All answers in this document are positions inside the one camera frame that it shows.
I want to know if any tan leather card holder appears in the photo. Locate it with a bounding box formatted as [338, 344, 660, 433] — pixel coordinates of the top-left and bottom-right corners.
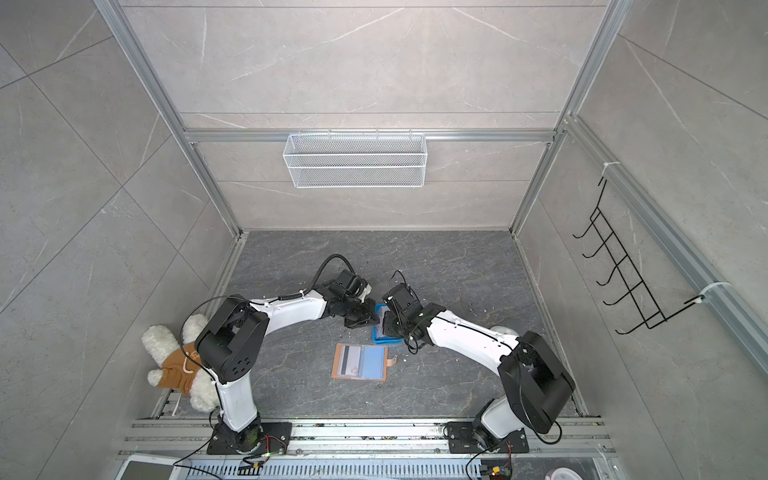
[331, 344, 397, 381]

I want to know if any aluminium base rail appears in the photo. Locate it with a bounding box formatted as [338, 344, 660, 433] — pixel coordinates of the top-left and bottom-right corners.
[117, 417, 617, 458]

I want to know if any white tablet device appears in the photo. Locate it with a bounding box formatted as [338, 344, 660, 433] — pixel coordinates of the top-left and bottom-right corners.
[116, 454, 181, 480]

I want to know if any white round alarm clock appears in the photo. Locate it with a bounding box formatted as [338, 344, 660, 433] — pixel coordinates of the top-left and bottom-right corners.
[491, 325, 519, 337]

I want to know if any pink VIP card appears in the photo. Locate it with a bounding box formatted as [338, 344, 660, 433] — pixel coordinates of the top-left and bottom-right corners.
[337, 345, 363, 377]

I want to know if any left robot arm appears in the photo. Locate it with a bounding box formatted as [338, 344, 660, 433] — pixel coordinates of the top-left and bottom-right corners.
[195, 270, 377, 433]

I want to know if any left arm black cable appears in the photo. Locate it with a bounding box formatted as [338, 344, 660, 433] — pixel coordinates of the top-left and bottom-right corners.
[305, 253, 355, 295]

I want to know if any black wire hook rack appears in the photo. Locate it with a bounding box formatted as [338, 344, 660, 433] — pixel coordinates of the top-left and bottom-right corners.
[571, 177, 706, 336]

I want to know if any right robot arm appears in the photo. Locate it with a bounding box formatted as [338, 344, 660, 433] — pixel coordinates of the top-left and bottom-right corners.
[383, 282, 575, 447]

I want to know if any blue plastic card tray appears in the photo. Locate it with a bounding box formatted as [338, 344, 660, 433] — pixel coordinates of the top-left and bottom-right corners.
[371, 303, 403, 345]

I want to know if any white teddy bear brown shirt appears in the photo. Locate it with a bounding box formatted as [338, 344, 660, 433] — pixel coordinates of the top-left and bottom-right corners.
[141, 314, 220, 413]

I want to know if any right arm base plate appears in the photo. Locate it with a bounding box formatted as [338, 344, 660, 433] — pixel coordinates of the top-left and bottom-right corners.
[443, 421, 530, 454]

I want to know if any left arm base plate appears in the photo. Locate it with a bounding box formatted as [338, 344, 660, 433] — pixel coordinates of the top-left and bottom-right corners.
[206, 422, 293, 456]

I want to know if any white wire mesh basket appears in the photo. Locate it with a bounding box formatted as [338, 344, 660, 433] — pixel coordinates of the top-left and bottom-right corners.
[283, 132, 428, 189]

